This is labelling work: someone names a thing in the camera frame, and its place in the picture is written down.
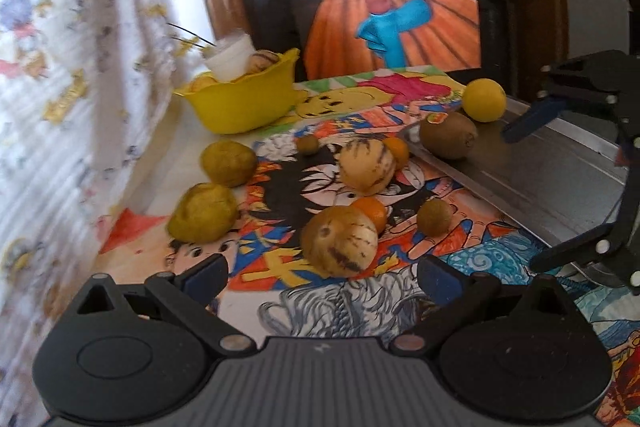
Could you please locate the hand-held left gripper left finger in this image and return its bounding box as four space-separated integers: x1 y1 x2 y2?
70 253 256 354

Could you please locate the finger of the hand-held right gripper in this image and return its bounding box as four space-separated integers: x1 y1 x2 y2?
529 187 640 295
501 49 640 168

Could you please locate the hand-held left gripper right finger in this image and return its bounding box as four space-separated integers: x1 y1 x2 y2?
391 255 591 353

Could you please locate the metal tray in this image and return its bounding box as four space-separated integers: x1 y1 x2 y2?
404 99 640 288

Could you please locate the green yellow lumpy fruit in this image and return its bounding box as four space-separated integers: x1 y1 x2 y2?
167 183 240 243

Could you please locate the small orange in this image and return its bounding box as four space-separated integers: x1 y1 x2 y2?
382 137 411 171
350 198 388 233

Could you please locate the striped pepino melon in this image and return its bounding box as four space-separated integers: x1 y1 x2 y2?
301 206 379 279
338 138 397 196
248 49 281 75

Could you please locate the yellow round citrus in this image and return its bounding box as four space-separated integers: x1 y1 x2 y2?
461 78 506 122

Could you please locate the brown kiwi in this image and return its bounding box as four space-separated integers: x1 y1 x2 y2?
419 112 478 159

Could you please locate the green yellow round fruit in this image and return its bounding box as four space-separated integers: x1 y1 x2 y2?
200 141 259 186

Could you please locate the cartoon printed table cover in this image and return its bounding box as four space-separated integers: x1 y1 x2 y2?
97 66 640 427

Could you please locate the yellow plastic bowl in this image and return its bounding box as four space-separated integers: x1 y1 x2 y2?
173 48 310 135

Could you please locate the white cup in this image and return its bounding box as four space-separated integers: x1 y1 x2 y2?
202 33 258 82

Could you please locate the white printed curtain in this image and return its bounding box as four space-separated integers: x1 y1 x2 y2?
0 0 221 427

